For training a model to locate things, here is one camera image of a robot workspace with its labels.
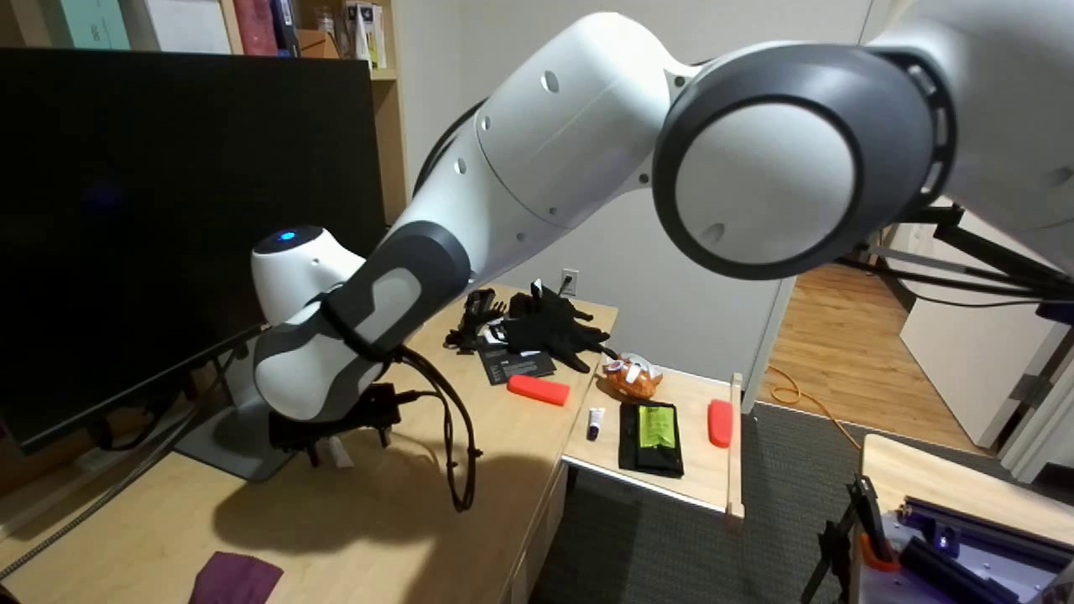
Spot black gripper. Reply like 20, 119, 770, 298
265, 381, 403, 468

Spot purple towel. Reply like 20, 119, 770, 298
185, 548, 286, 604

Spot grey monitor stand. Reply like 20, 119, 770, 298
170, 346, 299, 487

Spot black small gadget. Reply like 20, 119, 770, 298
442, 286, 506, 360

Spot black flat tablet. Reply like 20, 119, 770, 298
478, 346, 561, 390

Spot red oblong object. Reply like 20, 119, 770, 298
503, 374, 575, 409

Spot black computer monitor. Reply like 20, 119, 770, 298
0, 43, 388, 450

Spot orange white wrapper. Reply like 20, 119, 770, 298
594, 352, 663, 403

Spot green black flat device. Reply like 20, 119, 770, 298
619, 395, 687, 483

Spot light wooden side table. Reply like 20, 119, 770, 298
561, 362, 753, 525

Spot red small case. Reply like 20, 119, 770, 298
704, 395, 737, 454

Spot red book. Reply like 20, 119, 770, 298
233, 0, 283, 60

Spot white book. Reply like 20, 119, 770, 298
144, 0, 233, 56

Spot teal book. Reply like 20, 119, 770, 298
57, 0, 135, 54

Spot black orange clamp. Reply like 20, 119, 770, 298
799, 472, 898, 604

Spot small light wooden table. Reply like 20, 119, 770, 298
851, 430, 1074, 604

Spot white cabinet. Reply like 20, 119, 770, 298
892, 205, 1074, 450

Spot purple plastic case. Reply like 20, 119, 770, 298
885, 492, 1074, 604

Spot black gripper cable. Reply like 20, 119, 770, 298
395, 346, 482, 518

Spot black camera stand legs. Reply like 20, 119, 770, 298
836, 198, 1074, 330

